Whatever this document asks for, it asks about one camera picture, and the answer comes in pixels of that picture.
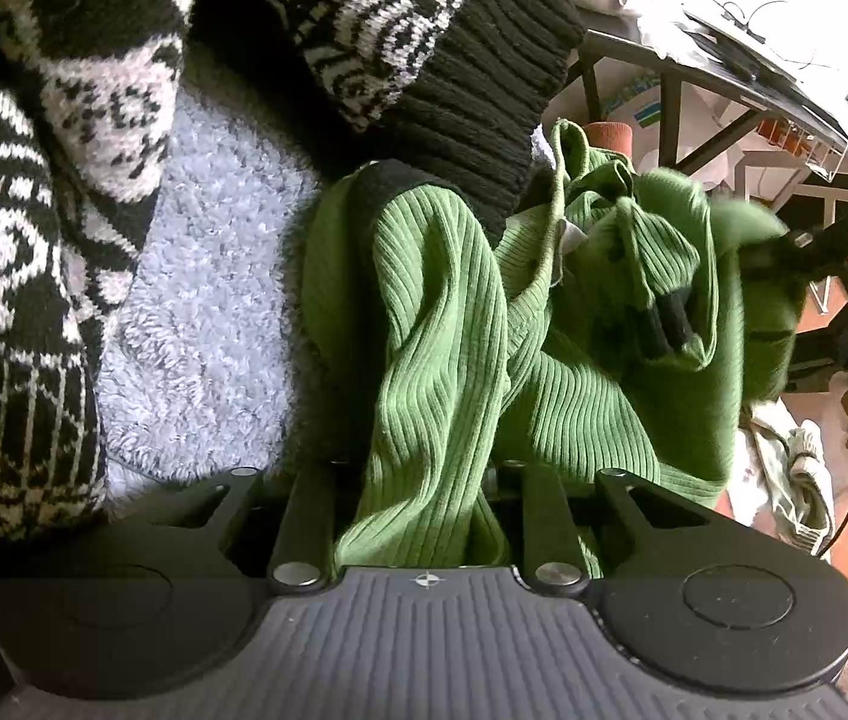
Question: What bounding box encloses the black white patterned knit sweater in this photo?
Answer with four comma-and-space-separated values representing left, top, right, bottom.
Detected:
0, 0, 586, 541

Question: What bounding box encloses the white clutter pile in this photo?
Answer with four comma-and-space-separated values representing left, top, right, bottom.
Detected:
551, 0, 848, 166

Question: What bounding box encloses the green ribbed shirt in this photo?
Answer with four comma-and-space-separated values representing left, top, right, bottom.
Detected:
300, 118, 807, 578

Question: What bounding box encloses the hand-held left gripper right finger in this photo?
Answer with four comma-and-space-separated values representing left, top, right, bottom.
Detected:
490, 461, 741, 593

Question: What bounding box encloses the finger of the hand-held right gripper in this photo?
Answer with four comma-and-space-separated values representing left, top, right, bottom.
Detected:
739, 225, 848, 295

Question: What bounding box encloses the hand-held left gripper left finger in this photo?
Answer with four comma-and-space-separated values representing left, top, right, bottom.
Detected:
131, 463, 341, 593

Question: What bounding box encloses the brown cylinder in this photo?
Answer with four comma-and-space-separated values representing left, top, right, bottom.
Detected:
590, 120, 635, 155

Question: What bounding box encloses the light grey fleece garment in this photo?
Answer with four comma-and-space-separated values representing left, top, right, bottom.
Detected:
98, 52, 335, 500

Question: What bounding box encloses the clear wire rack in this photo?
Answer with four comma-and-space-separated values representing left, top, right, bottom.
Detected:
754, 116, 848, 182

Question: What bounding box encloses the pale crumpled cloth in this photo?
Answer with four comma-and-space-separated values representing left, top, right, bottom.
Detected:
739, 401, 837, 556

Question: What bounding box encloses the white printed box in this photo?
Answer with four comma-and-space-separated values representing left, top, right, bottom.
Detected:
608, 67, 665, 128

